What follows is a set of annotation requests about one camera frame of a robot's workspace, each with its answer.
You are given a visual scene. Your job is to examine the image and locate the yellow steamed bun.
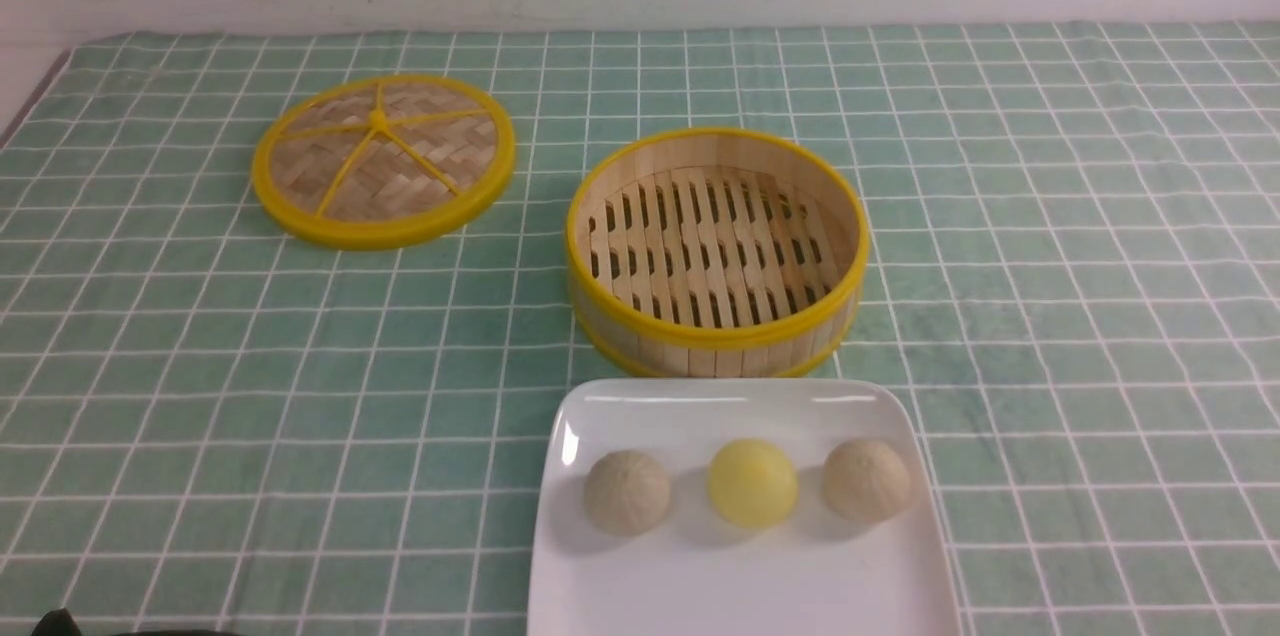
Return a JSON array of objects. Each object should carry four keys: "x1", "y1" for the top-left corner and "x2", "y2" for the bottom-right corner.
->
[{"x1": 707, "y1": 439, "x2": 799, "y2": 531}]

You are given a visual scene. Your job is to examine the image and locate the beige round steamed bun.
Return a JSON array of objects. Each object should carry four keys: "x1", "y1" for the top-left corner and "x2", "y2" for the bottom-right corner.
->
[{"x1": 820, "y1": 436, "x2": 915, "y2": 525}]

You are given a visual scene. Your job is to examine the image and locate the bamboo steamer lid yellow rim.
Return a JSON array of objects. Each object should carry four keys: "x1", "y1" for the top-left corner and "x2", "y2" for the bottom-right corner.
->
[{"x1": 250, "y1": 74, "x2": 517, "y2": 250}]

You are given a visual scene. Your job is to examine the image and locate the beige pleated steamed bun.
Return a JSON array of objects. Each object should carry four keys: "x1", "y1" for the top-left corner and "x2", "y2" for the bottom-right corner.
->
[{"x1": 582, "y1": 449, "x2": 672, "y2": 537}]

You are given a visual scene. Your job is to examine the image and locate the bamboo steamer basket yellow rim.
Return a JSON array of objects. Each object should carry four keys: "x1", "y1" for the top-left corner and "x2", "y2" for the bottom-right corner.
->
[{"x1": 564, "y1": 127, "x2": 872, "y2": 378}]

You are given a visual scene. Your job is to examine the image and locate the green checked tablecloth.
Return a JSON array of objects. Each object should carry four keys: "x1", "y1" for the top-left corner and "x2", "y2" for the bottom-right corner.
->
[{"x1": 1, "y1": 22, "x2": 1279, "y2": 635}]

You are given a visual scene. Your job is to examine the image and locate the white rectangular plate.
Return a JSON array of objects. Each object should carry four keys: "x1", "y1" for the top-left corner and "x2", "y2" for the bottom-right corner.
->
[{"x1": 526, "y1": 378, "x2": 963, "y2": 635}]

